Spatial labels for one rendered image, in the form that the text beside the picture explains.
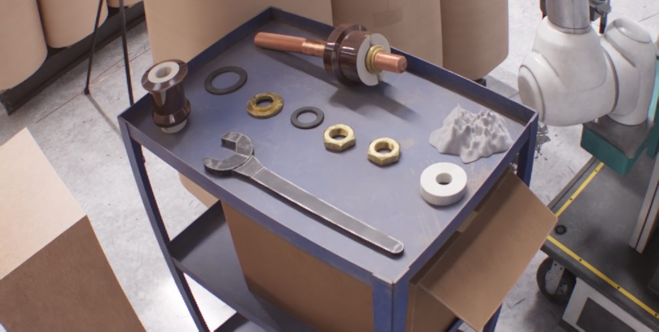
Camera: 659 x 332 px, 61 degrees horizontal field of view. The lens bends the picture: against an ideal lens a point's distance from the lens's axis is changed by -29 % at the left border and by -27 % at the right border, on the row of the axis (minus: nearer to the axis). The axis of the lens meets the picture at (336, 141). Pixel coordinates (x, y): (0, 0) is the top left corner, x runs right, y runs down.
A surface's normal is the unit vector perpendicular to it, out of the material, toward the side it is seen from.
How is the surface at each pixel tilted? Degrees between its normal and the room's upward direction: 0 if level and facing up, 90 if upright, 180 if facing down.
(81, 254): 90
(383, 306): 90
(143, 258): 0
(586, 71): 77
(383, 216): 0
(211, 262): 0
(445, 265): 26
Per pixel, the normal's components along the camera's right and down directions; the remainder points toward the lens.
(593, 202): -0.07, -0.77
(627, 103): 0.20, 0.72
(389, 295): -0.63, 0.54
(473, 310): 0.28, -0.53
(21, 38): 0.74, 0.39
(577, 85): 0.15, 0.38
